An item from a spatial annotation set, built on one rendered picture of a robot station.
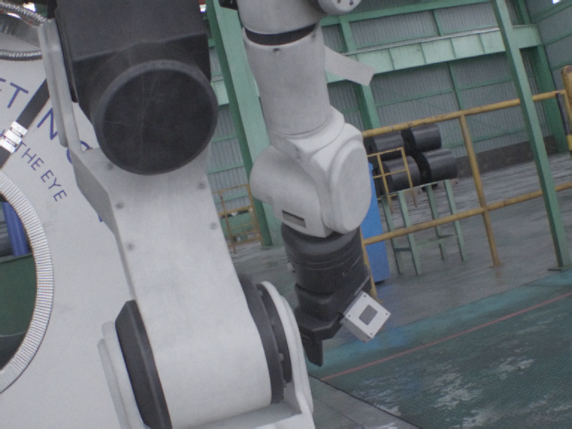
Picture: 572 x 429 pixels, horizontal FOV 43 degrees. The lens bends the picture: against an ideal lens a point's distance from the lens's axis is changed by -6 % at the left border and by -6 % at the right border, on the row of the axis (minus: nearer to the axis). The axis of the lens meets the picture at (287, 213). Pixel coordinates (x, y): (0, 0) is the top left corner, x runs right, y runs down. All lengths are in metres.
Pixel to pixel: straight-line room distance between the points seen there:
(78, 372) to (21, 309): 2.52
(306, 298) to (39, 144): 0.86
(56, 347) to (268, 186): 0.89
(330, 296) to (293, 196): 0.15
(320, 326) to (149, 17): 0.43
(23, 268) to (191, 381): 3.41
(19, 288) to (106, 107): 3.48
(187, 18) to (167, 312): 0.28
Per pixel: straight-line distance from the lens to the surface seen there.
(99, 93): 0.67
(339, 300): 0.92
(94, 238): 1.60
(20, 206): 1.61
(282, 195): 0.81
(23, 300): 4.12
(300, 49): 0.68
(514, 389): 2.48
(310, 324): 0.93
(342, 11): 0.67
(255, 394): 0.76
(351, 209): 0.79
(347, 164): 0.75
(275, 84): 0.70
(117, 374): 0.74
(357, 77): 1.57
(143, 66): 0.66
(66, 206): 1.60
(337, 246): 0.84
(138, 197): 0.78
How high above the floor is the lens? 0.73
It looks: level
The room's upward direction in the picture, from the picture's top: 14 degrees counter-clockwise
